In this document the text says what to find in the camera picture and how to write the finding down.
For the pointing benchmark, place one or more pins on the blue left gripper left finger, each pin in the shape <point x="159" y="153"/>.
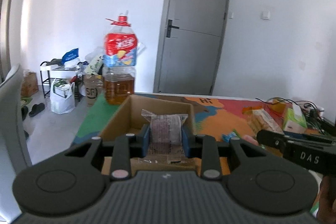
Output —
<point x="145" y="134"/>

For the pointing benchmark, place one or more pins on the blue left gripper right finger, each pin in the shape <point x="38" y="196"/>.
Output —
<point x="185" y="140"/>

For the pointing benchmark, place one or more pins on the purple snack pack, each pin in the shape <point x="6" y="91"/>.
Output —
<point x="165" y="144"/>

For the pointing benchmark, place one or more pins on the brown cardboard box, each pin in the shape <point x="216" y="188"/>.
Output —
<point x="156" y="113"/>

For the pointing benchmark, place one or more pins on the green tissue box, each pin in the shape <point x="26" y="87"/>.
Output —
<point x="294" y="121"/>

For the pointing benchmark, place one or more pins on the blue snack packet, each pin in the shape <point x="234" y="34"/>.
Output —
<point x="232" y="135"/>

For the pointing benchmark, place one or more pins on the white power strip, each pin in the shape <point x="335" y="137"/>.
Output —
<point x="309" y="107"/>

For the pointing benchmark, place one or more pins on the yellow box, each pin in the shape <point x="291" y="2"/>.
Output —
<point x="277" y="106"/>

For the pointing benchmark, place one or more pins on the clear wrapped biscuit pack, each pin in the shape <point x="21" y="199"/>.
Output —
<point x="260" y="120"/>

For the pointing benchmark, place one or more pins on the large iced tea bottle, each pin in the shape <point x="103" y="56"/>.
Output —
<point x="120" y="57"/>

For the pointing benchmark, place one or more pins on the SF cardboard box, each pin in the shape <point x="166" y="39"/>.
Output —
<point x="93" y="87"/>

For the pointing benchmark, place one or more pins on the panda print bag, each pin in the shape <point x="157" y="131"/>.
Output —
<point x="94" y="66"/>

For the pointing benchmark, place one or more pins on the grey door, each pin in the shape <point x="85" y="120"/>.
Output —
<point x="187" y="62"/>

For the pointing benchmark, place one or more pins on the white plastic bag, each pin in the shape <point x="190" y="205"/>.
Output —
<point x="62" y="96"/>

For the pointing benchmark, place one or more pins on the blue plastic bag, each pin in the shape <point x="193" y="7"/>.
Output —
<point x="70" y="55"/>

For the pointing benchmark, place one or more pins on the black slipper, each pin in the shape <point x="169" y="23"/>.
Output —
<point x="36" y="109"/>

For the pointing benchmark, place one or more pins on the black shoe rack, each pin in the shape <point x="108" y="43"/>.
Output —
<point x="49" y="73"/>

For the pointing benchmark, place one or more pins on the small brown carton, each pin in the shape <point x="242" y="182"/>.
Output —
<point x="29" y="85"/>

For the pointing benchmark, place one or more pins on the grey chair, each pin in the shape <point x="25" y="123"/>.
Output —
<point x="13" y="139"/>

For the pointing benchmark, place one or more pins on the black door handle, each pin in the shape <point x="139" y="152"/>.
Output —
<point x="170" y="26"/>

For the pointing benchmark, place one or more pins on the white wall switch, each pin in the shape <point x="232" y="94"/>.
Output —
<point x="265" y="15"/>

